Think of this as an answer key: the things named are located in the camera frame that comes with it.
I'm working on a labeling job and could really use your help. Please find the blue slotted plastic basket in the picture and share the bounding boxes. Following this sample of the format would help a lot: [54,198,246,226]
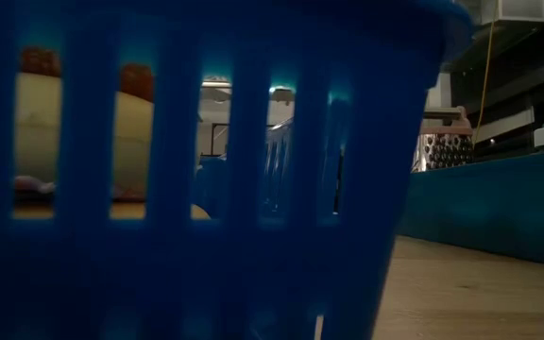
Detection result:
[0,0,474,340]

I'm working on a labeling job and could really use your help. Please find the dark teal plastic bin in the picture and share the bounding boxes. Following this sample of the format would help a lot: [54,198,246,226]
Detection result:
[396,149,544,271]

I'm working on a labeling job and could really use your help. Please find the metal grater with pink handle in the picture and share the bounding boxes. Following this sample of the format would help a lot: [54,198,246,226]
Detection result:
[410,106,476,174]

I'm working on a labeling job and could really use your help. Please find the yellow hanging cable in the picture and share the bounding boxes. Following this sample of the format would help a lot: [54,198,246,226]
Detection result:
[470,0,498,145]

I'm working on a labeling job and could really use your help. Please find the white ceiling duct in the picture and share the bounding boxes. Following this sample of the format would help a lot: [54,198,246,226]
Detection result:
[460,0,544,27]

